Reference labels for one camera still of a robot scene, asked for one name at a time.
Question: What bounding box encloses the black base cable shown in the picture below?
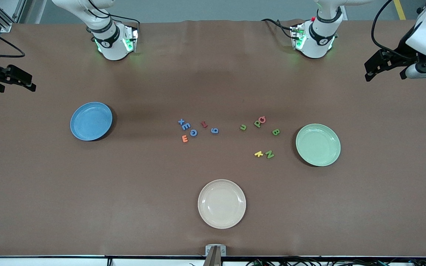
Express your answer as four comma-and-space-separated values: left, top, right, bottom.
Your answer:
261, 18, 295, 39
87, 0, 141, 27

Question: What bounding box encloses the black cable bundle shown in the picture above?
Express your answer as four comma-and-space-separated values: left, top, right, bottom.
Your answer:
246, 255, 426, 266

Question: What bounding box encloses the aluminium frame profile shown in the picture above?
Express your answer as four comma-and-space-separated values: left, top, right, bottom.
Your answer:
0, 0, 27, 33

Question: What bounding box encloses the black left base cable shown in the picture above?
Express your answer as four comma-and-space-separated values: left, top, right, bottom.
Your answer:
261, 18, 295, 39

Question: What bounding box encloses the black right base cable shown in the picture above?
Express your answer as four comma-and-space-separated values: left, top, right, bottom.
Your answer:
87, 0, 141, 27

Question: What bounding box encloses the green plate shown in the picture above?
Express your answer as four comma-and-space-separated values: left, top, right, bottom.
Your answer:
296, 124, 341, 167

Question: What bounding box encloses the grey metal table bracket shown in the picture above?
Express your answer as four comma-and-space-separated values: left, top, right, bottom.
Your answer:
203, 245, 227, 266

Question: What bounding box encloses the white table edge rail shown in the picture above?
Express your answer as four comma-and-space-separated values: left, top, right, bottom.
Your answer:
0, 256, 426, 266

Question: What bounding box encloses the blue plate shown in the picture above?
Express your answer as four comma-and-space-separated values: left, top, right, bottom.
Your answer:
70, 102, 113, 141

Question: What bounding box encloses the table cover sheet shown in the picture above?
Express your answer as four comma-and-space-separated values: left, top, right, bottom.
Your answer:
0, 19, 426, 257

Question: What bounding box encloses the beige plate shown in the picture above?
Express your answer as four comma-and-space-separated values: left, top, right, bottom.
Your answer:
198, 179, 246, 229

